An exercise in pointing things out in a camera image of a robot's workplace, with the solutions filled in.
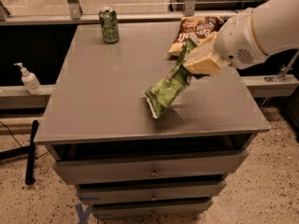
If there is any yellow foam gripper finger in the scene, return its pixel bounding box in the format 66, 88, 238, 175
183, 40, 231, 75
197, 32, 218, 47

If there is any green jalapeno chip bag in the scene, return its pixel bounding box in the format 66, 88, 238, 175
144, 33, 200, 119

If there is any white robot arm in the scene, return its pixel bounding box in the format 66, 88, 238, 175
183, 0, 299, 75

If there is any brown sea salt chip bag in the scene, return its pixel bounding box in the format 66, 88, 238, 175
168, 16, 224, 57

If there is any green soda can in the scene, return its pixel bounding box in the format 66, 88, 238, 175
99, 7, 120, 44

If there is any top grey drawer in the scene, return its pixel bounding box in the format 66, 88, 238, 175
53, 149, 249, 185

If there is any grey drawer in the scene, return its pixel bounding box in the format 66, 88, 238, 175
92, 198, 212, 219
77, 181, 226, 204
53, 149, 249, 185

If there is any grey drawer cabinet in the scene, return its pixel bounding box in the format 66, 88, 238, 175
34, 21, 271, 220

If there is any middle grey drawer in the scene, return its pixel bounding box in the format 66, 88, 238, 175
77, 181, 226, 204

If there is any grey metal railing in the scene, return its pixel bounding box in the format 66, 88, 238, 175
0, 0, 299, 26

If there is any bottom grey drawer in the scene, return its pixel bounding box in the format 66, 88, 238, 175
92, 198, 212, 219

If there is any white pump bottle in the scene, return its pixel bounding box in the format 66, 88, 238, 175
15, 63, 43, 95

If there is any black stand leg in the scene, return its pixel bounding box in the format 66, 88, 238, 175
0, 120, 39, 185

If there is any black cable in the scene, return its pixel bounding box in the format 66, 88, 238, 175
0, 120, 24, 148

